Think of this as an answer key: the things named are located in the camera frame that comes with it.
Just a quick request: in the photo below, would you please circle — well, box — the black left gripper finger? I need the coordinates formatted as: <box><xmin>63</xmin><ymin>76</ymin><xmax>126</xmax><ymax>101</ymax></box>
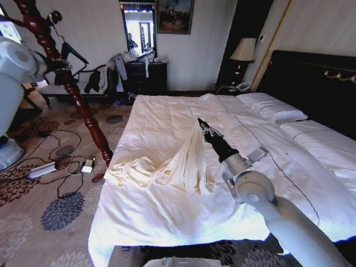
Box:
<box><xmin>60</xmin><ymin>41</ymin><xmax>72</xmax><ymax>62</ymax></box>
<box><xmin>68</xmin><ymin>46</ymin><xmax>90</xmax><ymax>68</ymax></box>

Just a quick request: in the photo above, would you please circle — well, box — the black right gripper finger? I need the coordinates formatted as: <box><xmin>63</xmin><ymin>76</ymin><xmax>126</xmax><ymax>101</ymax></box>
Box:
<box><xmin>197</xmin><ymin>117</ymin><xmax>215</xmax><ymax>141</ymax></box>
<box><xmin>204</xmin><ymin>123</ymin><xmax>224</xmax><ymax>140</ymax></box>

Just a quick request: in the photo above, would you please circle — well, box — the cream fabric garment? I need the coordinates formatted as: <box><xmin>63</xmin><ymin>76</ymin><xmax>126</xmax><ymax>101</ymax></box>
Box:
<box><xmin>103</xmin><ymin>122</ymin><xmax>218</xmax><ymax>197</ymax></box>

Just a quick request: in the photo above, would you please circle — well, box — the black clothes heap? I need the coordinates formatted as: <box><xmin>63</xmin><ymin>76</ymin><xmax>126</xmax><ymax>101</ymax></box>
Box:
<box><xmin>83</xmin><ymin>66</ymin><xmax>109</xmax><ymax>95</ymax></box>

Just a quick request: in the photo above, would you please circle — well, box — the grey white clothes pile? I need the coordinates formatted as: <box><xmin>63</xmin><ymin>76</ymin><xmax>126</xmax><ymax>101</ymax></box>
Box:
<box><xmin>105</xmin><ymin>51</ymin><xmax>169</xmax><ymax>82</ymax></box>

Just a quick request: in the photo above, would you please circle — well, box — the white bed duvet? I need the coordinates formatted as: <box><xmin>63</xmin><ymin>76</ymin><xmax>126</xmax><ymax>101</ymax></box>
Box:
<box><xmin>88</xmin><ymin>93</ymin><xmax>356</xmax><ymax>267</ymax></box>

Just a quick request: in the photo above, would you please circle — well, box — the dark chair with white seat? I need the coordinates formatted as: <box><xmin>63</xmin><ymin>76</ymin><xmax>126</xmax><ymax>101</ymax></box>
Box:
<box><xmin>38</xmin><ymin>64</ymin><xmax>116</xmax><ymax>108</ymax></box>

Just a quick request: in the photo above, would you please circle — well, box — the dark nightstand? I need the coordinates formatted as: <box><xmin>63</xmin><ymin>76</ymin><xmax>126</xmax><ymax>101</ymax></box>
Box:
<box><xmin>214</xmin><ymin>82</ymin><xmax>253</xmax><ymax>97</ymax></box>

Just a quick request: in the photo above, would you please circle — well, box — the dark red wooden coat stand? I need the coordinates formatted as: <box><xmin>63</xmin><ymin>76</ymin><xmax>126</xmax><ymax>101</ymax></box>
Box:
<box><xmin>0</xmin><ymin>0</ymin><xmax>114</xmax><ymax>184</ymax></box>

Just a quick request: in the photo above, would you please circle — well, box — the white pillow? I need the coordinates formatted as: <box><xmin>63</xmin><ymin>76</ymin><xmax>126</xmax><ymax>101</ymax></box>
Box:
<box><xmin>236</xmin><ymin>92</ymin><xmax>309</xmax><ymax>125</ymax></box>
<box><xmin>279</xmin><ymin>120</ymin><xmax>356</xmax><ymax>179</ymax></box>

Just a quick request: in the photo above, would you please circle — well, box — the dark wooden dresser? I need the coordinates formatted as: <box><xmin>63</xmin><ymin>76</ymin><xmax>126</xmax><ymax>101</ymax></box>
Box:
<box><xmin>123</xmin><ymin>61</ymin><xmax>169</xmax><ymax>97</ymax></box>

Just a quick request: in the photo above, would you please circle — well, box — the cream shade table lamp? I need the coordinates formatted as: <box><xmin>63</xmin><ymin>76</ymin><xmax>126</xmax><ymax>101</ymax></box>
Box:
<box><xmin>229</xmin><ymin>37</ymin><xmax>257</xmax><ymax>76</ymax></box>

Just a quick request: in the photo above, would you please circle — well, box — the framed dark painting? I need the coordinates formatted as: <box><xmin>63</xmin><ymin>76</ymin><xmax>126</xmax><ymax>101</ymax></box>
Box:
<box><xmin>155</xmin><ymin>0</ymin><xmax>195</xmax><ymax>36</ymax></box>

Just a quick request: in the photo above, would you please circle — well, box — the white power strip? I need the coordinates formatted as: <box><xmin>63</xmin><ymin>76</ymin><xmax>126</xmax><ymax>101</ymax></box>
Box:
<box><xmin>80</xmin><ymin>159</ymin><xmax>95</xmax><ymax>174</ymax></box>

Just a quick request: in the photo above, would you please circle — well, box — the dark wooden headboard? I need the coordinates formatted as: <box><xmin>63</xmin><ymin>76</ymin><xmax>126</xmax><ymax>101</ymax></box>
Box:
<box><xmin>254</xmin><ymin>50</ymin><xmax>356</xmax><ymax>141</ymax></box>

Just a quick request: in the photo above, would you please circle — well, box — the silver power adapter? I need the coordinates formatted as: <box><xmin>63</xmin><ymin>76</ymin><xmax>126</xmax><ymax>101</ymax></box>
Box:
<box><xmin>27</xmin><ymin>161</ymin><xmax>58</xmax><ymax>180</ymax></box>

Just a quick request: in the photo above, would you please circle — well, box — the white robot front shell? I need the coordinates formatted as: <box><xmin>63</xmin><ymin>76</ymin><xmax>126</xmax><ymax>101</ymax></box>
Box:
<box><xmin>141</xmin><ymin>256</ymin><xmax>225</xmax><ymax>267</ymax></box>

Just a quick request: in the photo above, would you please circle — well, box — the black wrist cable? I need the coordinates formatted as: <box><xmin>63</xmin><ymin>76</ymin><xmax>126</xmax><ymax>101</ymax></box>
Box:
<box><xmin>46</xmin><ymin>10</ymin><xmax>65</xmax><ymax>42</ymax></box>

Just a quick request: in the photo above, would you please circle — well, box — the wall mirror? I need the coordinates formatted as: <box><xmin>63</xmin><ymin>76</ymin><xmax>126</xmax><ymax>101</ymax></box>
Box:
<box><xmin>119</xmin><ymin>1</ymin><xmax>157</xmax><ymax>58</ymax></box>

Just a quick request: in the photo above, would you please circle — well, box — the black floor cable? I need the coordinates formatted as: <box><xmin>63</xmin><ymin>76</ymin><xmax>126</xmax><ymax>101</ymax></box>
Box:
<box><xmin>0</xmin><ymin>126</ymin><xmax>97</xmax><ymax>199</ymax></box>

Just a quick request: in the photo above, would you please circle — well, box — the gold wall trim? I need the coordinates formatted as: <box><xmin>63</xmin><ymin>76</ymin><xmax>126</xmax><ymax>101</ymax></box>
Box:
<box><xmin>249</xmin><ymin>0</ymin><xmax>294</xmax><ymax>92</ymax></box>

